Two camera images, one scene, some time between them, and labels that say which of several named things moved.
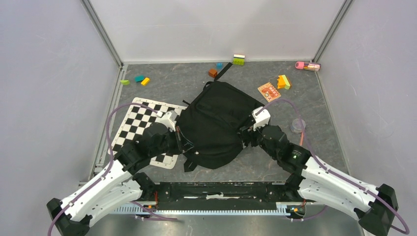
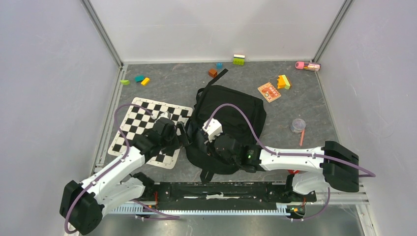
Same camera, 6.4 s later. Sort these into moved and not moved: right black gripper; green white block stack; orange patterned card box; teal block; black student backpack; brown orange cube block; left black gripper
Moved: black student backpack; right black gripper; left black gripper
Not moved: orange patterned card box; brown orange cube block; teal block; green white block stack
